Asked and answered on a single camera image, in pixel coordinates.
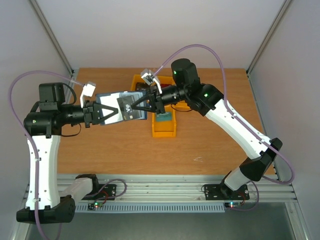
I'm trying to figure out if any blue card holder wallet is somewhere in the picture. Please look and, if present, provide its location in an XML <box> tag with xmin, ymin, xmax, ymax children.
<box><xmin>96</xmin><ymin>91</ymin><xmax>145</xmax><ymax>124</ymax></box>

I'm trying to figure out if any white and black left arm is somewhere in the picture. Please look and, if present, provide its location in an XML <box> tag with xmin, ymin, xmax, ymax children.
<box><xmin>16</xmin><ymin>82</ymin><xmax>119</xmax><ymax>224</ymax></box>

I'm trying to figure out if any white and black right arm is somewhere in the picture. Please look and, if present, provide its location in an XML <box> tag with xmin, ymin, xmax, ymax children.
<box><xmin>131</xmin><ymin>58</ymin><xmax>283</xmax><ymax>199</ymax></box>

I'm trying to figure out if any black credit card in bin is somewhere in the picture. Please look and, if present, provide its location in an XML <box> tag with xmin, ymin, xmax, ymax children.
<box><xmin>135</xmin><ymin>82</ymin><xmax>150</xmax><ymax>92</ymax></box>

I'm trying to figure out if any teal credit card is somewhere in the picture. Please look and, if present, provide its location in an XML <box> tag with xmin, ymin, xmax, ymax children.
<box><xmin>155</xmin><ymin>112</ymin><xmax>173</xmax><ymax>123</ymax></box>

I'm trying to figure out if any orange bin back middle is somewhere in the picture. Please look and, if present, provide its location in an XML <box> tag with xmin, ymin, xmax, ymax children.
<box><xmin>158</xmin><ymin>76</ymin><xmax>175</xmax><ymax>88</ymax></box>

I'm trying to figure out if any orange bin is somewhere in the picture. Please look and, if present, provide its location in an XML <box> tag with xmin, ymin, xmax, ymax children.
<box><xmin>151</xmin><ymin>105</ymin><xmax>177</xmax><ymax>138</ymax></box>
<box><xmin>130</xmin><ymin>74</ymin><xmax>150</xmax><ymax>92</ymax></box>
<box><xmin>171</xmin><ymin>101</ymin><xmax>190</xmax><ymax>112</ymax></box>
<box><xmin>158</xmin><ymin>76</ymin><xmax>175</xmax><ymax>88</ymax></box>

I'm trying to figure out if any orange bin back left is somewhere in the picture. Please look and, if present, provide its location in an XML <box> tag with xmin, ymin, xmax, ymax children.
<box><xmin>130</xmin><ymin>74</ymin><xmax>150</xmax><ymax>92</ymax></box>

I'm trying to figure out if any orange bin front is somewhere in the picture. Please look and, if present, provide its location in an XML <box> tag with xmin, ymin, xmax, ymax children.
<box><xmin>151</xmin><ymin>105</ymin><xmax>177</xmax><ymax>138</ymax></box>

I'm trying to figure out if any orange bin back right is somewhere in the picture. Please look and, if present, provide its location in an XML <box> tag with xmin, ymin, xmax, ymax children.
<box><xmin>171</xmin><ymin>101</ymin><xmax>190</xmax><ymax>112</ymax></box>

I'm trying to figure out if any left controller board with LEDs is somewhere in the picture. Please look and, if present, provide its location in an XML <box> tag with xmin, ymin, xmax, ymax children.
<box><xmin>87</xmin><ymin>202</ymin><xmax>104</xmax><ymax>211</ymax></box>

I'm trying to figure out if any controller board with leds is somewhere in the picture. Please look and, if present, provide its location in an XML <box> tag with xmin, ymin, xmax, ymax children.
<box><xmin>224</xmin><ymin>201</ymin><xmax>242</xmax><ymax>209</ymax></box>
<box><xmin>87</xmin><ymin>202</ymin><xmax>104</xmax><ymax>211</ymax></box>

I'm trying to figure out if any right controller board with LEDs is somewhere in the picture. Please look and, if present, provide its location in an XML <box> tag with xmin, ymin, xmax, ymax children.
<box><xmin>224</xmin><ymin>201</ymin><xmax>242</xmax><ymax>209</ymax></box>

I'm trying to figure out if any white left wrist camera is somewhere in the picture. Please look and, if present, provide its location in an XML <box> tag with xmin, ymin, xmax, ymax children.
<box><xmin>80</xmin><ymin>81</ymin><xmax>96</xmax><ymax>108</ymax></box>

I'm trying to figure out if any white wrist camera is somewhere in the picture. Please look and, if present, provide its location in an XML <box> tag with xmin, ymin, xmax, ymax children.
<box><xmin>140</xmin><ymin>68</ymin><xmax>163</xmax><ymax>94</ymax></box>
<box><xmin>80</xmin><ymin>81</ymin><xmax>96</xmax><ymax>108</ymax></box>

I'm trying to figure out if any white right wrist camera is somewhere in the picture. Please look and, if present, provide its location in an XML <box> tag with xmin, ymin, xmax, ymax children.
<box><xmin>140</xmin><ymin>68</ymin><xmax>163</xmax><ymax>94</ymax></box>

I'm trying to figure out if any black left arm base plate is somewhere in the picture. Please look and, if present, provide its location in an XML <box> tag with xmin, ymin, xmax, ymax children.
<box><xmin>82</xmin><ymin>184</ymin><xmax>117</xmax><ymax>201</ymax></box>

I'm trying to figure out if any aluminium rail frame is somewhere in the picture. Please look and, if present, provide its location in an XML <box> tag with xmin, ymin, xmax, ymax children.
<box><xmin>22</xmin><ymin>173</ymin><xmax>298</xmax><ymax>204</ymax></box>

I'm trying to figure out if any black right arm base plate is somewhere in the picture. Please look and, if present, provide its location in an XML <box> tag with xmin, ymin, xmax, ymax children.
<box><xmin>201</xmin><ymin>184</ymin><xmax>250</xmax><ymax>201</ymax></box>

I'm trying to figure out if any grey slotted cable duct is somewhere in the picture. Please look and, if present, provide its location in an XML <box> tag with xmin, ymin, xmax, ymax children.
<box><xmin>75</xmin><ymin>202</ymin><xmax>225</xmax><ymax>214</ymax></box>

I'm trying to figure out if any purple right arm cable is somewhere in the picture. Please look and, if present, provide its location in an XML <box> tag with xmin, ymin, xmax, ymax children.
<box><xmin>152</xmin><ymin>44</ymin><xmax>296</xmax><ymax>212</ymax></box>

